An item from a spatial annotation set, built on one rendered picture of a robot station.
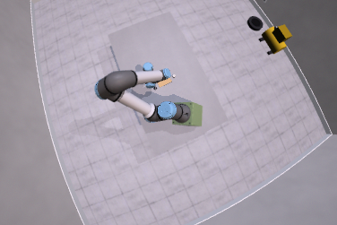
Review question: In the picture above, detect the peach flat mat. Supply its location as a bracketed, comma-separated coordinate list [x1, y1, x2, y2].
[158, 78, 172, 87]

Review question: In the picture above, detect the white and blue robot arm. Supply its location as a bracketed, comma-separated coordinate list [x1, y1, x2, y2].
[94, 63, 191, 123]

